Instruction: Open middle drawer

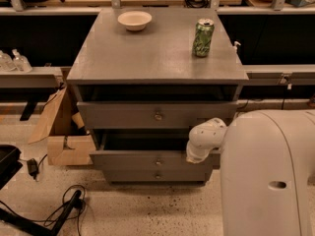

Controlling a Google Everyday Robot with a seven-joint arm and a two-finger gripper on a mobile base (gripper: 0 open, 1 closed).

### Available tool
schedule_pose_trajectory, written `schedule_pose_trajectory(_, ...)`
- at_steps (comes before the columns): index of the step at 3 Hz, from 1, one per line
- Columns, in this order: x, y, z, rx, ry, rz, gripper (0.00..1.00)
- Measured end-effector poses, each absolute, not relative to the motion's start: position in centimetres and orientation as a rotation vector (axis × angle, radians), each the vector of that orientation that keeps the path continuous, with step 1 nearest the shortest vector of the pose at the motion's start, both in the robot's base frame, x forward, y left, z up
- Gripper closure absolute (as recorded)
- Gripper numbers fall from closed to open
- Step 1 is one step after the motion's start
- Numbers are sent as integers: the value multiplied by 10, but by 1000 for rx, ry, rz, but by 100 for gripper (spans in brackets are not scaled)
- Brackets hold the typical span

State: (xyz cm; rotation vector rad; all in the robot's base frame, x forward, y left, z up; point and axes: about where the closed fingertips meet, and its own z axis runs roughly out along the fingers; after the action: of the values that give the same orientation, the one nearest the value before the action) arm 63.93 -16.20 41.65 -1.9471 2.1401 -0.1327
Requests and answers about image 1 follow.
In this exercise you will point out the white paper bowl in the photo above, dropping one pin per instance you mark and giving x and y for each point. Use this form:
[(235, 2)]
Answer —
[(134, 20)]

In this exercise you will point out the black power adapter left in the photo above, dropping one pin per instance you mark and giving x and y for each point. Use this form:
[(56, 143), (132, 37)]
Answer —
[(33, 166)]

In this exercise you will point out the clear sanitizer bottle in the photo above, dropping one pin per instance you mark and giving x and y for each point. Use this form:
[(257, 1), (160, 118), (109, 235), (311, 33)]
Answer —
[(6, 62), (22, 63)]

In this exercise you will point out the open cardboard box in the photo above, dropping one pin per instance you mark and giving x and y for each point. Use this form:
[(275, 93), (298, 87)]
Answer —
[(61, 125)]

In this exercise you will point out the clear sanitizer bottle left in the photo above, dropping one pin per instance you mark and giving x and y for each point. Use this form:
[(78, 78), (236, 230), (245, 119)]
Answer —
[(6, 62)]

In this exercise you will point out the small white pump bottle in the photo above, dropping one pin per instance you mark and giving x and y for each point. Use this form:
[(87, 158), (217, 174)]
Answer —
[(236, 46)]

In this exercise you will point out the grey bottom drawer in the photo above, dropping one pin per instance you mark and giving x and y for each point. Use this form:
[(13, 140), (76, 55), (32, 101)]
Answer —
[(156, 176)]

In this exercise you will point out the green soda can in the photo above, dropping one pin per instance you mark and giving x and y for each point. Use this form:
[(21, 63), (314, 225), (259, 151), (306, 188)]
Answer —
[(203, 37)]

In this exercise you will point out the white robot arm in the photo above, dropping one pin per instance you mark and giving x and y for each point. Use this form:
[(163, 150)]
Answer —
[(266, 160)]

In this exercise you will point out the grey bench left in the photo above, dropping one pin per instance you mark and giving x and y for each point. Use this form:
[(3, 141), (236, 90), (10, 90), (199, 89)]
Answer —
[(38, 77)]

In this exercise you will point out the grey drawer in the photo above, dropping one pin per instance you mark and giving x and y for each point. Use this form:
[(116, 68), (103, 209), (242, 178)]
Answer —
[(147, 150), (105, 115), (156, 176)]

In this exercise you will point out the grey drawer cabinet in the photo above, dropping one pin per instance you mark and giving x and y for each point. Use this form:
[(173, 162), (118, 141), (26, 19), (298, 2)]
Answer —
[(156, 64)]

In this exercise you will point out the grey bench right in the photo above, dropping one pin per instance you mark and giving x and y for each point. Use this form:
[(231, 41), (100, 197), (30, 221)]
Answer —
[(280, 75)]

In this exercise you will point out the grey bench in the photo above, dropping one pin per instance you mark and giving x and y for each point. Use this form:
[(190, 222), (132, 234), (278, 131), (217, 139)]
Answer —
[(38, 77), (280, 75)]

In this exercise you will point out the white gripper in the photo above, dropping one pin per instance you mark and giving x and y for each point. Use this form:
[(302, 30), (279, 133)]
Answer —
[(195, 154)]

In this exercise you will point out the clear sanitizer bottle right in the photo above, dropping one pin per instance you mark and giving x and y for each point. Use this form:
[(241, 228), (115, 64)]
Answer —
[(22, 63)]

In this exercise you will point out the black bin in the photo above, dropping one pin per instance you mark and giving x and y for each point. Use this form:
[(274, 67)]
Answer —
[(9, 163)]

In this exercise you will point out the grey top drawer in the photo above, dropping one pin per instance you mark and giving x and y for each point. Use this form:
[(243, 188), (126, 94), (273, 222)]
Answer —
[(105, 115)]

